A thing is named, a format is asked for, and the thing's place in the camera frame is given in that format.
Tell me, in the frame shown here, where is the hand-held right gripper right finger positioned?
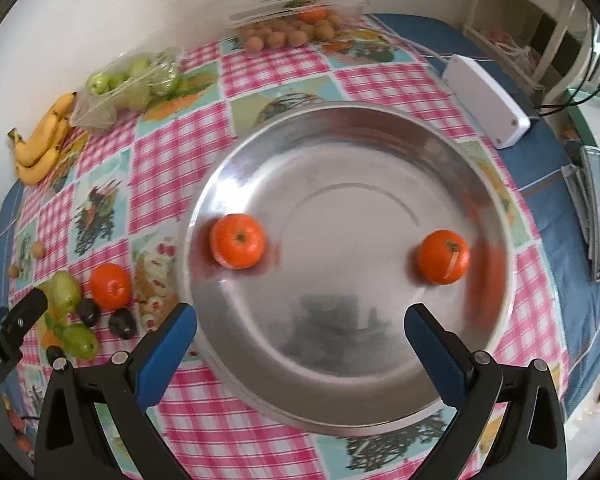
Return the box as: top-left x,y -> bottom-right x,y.
404,303 -> 567,480

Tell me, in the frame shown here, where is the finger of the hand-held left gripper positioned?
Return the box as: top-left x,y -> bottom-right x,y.
0,288 -> 49,356

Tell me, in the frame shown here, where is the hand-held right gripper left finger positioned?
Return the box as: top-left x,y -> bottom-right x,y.
34,303 -> 198,480

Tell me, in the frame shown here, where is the green guava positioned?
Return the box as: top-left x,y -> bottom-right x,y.
62,324 -> 100,361
47,271 -> 83,315

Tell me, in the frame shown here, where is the dark purple plum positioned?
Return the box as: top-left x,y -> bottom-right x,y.
109,308 -> 138,340
76,299 -> 101,327

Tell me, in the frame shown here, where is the orange tangerine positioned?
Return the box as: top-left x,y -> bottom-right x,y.
209,213 -> 266,270
89,263 -> 132,311
415,229 -> 471,286

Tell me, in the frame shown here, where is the round metal bowl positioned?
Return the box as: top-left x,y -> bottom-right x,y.
182,101 -> 518,437

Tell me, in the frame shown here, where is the yellow banana bunch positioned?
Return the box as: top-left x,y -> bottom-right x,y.
7,91 -> 79,186

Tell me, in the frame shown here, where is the pink chequered tablecloth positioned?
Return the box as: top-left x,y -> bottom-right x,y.
7,15 -> 571,480

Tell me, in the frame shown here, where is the stack of grey magazines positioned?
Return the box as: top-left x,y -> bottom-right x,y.
562,145 -> 600,283

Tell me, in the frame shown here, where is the clear bag of green guavas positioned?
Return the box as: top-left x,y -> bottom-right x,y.
70,47 -> 186,135

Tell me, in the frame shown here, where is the white plastic device box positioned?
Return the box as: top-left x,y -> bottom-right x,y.
440,54 -> 532,150

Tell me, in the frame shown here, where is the white pink bag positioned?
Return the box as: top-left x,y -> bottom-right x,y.
485,27 -> 536,86

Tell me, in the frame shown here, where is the pile of brown longans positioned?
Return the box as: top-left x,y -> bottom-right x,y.
240,12 -> 346,53

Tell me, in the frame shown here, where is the black cable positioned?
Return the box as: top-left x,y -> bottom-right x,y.
537,60 -> 600,117

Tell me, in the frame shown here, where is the thin white cable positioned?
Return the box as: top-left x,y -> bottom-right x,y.
380,30 -> 448,63

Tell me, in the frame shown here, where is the white shelf frame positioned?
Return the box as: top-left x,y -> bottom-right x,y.
462,0 -> 596,106

